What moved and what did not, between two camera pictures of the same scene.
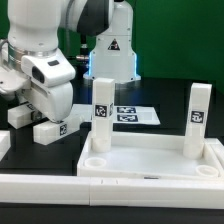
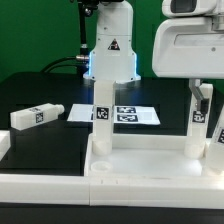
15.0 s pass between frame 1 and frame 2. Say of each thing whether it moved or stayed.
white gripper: moved
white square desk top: stayed
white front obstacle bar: stayed
